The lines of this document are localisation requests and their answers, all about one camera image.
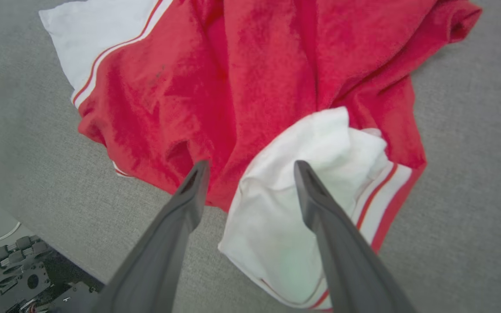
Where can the grey fabric sofa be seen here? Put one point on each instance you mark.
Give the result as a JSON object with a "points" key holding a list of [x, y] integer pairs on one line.
{"points": [[472, 182]]}

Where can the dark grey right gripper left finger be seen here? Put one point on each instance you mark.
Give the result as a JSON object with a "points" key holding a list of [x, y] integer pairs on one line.
{"points": [[155, 261]]}

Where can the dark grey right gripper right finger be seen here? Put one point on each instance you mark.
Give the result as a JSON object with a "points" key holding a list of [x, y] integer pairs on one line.
{"points": [[350, 265]]}

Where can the black roller wheel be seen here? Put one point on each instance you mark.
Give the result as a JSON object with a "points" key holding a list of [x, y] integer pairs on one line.
{"points": [[11, 265]]}

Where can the dark robot base chassis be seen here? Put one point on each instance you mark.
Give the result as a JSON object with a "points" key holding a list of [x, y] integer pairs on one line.
{"points": [[63, 282]]}

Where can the red and white shirt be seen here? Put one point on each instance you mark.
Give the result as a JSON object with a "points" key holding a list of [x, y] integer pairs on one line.
{"points": [[242, 78]]}

